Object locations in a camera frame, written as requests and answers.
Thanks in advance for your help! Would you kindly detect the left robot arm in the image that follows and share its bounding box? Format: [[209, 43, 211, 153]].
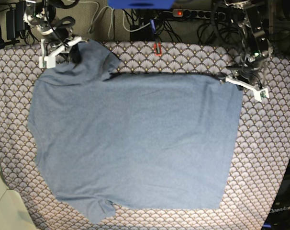
[[222, 0, 273, 90]]

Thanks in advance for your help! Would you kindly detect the black power adapter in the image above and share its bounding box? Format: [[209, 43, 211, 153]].
[[6, 1, 26, 40]]

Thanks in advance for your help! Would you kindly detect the black OpenArm base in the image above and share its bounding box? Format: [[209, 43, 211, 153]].
[[262, 161, 290, 230]]

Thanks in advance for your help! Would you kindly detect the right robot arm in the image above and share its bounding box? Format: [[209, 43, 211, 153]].
[[23, 0, 82, 69]]

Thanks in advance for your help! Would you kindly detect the black box under table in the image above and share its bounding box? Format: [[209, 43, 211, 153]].
[[130, 25, 154, 42]]

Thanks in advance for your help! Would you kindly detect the blue T-shirt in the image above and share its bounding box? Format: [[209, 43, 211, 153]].
[[28, 41, 243, 223]]

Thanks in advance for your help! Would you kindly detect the black power strip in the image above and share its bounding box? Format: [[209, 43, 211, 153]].
[[171, 9, 226, 21]]

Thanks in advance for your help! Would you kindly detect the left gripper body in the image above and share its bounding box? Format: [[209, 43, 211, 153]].
[[227, 54, 267, 90]]

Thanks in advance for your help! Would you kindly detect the beige plastic bin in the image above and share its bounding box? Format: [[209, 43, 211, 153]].
[[0, 172, 36, 230]]

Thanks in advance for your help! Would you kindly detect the white cable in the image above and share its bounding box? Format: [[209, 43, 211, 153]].
[[87, 0, 152, 39]]

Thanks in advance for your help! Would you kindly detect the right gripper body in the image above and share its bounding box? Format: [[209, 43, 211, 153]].
[[43, 28, 76, 61]]

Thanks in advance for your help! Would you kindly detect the red and black clip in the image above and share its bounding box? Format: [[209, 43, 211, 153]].
[[154, 43, 162, 56]]

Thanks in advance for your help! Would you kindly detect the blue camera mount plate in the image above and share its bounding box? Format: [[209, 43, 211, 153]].
[[108, 0, 175, 9]]

